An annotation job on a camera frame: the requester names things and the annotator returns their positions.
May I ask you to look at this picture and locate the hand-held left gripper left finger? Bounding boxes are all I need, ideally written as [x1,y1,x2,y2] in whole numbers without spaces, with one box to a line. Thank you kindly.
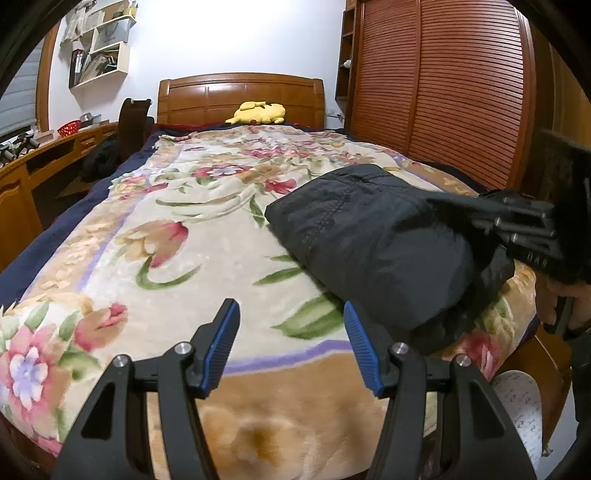
[51,298,241,480]

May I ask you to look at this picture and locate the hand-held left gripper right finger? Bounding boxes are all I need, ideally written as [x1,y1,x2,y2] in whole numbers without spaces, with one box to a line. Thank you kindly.
[344,301,539,480]

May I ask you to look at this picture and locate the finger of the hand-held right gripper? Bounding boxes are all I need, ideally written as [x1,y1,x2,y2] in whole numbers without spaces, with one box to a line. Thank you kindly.
[478,190,556,219]
[470,216,559,250]

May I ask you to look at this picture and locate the dark grey jacket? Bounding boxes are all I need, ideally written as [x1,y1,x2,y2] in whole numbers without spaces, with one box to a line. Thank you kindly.
[265,164,516,357]

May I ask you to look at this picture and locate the person's right hand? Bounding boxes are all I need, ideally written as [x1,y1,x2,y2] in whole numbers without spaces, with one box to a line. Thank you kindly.
[536,278,591,334]

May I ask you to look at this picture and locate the floral plush blanket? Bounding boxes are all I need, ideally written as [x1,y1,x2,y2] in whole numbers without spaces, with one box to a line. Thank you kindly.
[0,124,539,480]

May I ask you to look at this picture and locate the wooden louvered wardrobe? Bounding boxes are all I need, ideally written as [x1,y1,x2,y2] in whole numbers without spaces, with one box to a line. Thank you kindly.
[348,0,555,195]

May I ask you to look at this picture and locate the wooden bed footboard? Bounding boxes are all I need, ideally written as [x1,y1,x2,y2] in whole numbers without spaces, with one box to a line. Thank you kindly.
[498,323,574,446]

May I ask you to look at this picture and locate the navy bedsheet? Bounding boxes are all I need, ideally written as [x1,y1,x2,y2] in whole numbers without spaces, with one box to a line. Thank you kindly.
[0,124,185,308]

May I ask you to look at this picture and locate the black bag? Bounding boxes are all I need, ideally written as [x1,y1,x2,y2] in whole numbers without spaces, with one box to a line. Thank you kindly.
[78,137,122,184]

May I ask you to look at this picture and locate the narrow wooden shelf unit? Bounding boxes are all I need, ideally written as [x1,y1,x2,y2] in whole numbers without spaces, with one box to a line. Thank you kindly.
[335,0,360,100]

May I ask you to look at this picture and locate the dark brown chair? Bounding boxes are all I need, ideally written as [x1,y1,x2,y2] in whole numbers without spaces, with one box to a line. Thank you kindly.
[117,98,156,165]

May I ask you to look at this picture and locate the yellow plush toy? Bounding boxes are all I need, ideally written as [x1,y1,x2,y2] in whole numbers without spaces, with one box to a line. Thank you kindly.
[225,100,286,125]

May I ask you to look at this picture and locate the wooden bed headboard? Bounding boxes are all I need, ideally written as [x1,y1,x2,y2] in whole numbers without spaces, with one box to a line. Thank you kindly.
[157,72,326,130]

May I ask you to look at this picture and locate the wooden desk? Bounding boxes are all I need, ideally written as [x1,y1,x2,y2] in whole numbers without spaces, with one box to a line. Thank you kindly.
[0,121,122,274]

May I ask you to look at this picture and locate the dark dumbbells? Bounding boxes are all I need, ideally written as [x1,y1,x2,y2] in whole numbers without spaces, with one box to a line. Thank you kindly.
[0,131,40,163]

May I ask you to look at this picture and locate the window blinds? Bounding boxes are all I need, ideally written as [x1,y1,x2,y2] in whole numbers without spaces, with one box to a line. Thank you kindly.
[0,37,47,139]

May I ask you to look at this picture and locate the white wall shelf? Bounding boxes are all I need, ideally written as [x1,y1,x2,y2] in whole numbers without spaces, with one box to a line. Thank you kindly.
[60,0,140,90]

